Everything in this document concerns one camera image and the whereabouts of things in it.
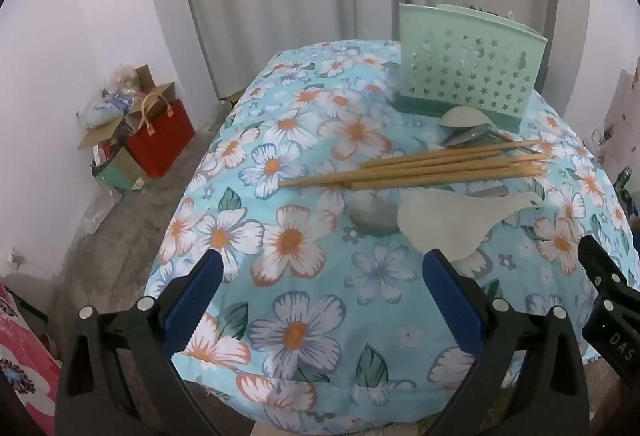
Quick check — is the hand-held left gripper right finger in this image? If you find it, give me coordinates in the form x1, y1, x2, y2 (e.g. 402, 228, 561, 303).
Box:
421, 247, 591, 436

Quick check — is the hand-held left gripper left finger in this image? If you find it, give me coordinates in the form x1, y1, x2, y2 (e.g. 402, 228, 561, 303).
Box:
55, 249, 225, 436

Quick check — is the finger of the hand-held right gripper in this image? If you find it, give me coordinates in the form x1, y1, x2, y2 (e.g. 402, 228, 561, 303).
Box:
579, 234, 640, 317

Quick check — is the white rice paddle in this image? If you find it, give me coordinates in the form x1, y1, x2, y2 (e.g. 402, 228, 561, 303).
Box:
396, 189, 545, 263

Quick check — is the grey metal spoon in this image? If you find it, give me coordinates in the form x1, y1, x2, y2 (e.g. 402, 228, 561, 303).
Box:
347, 193, 401, 237
440, 123, 546, 154

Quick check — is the wooden chopstick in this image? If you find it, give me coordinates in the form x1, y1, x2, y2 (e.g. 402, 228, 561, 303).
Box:
342, 166, 550, 191
277, 161, 523, 189
360, 139, 545, 169
380, 152, 550, 169

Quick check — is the cream ladle spoon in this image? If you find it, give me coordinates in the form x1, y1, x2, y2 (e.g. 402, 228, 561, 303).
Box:
440, 105, 496, 131

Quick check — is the green perforated utensil holder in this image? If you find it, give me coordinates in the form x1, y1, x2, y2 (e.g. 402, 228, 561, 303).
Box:
390, 2, 549, 133

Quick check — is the green can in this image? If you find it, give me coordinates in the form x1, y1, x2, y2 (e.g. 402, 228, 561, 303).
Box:
617, 169, 637, 206

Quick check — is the blue floral tablecloth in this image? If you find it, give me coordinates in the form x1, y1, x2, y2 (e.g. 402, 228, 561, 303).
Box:
142, 39, 640, 434

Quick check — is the teal box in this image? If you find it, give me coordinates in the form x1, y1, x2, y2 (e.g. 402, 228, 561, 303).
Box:
92, 147, 148, 193

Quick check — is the pink printed roll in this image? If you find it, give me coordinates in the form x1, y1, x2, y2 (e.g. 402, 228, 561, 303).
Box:
597, 69, 640, 167

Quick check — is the red gift bag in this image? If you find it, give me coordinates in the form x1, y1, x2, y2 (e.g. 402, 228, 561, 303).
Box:
125, 84, 197, 178

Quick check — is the pink floral bag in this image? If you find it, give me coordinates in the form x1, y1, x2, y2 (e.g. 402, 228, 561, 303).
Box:
0, 283, 63, 436

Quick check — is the brown cardboard box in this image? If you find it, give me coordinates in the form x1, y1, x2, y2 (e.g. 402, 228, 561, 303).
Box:
77, 64, 176, 152

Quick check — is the blue white plastic bag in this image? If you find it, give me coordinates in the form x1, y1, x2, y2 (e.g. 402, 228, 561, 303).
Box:
82, 89, 136, 127

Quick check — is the clear plastic bag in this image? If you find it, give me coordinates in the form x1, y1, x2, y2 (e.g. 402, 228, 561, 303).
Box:
107, 62, 146, 92

